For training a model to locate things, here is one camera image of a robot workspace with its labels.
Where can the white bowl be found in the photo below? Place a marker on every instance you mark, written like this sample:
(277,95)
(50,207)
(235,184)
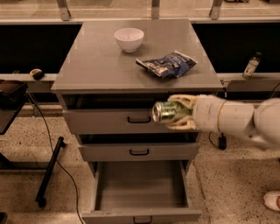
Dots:
(129,39)

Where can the green drink can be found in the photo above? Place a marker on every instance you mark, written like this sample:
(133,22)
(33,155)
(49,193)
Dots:
(169,111)

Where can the black tray on stand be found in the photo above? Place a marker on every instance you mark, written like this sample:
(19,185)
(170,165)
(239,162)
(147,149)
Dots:
(12,98)

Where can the grey drawer cabinet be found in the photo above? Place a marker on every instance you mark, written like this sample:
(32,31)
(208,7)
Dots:
(98,74)

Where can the blue chip bag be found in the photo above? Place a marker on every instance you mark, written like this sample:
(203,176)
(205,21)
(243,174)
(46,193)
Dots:
(173,65)

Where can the white red sneaker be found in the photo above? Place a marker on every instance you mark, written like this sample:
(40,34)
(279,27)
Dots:
(272,200)

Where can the bottom grey drawer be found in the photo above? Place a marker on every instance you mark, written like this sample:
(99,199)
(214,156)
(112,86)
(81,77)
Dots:
(141,192)

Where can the black stand leg left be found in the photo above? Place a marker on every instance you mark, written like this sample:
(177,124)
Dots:
(40,198)

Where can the top grey drawer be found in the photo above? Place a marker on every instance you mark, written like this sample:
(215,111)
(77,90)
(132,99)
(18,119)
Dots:
(115,121)

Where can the middle grey drawer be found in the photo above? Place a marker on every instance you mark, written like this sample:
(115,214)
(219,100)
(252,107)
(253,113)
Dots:
(138,151)

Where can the grey drawer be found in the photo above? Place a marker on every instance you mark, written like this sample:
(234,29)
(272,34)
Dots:
(141,192)
(138,151)
(115,121)

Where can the yellow black tape measure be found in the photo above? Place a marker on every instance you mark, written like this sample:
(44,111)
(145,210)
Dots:
(37,74)

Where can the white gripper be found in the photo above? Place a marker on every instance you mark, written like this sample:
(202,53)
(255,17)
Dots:
(206,113)

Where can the clear sauce bottle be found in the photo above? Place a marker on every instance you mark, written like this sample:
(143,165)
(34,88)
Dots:
(252,65)

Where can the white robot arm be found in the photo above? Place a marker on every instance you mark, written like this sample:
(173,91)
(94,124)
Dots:
(258,124)

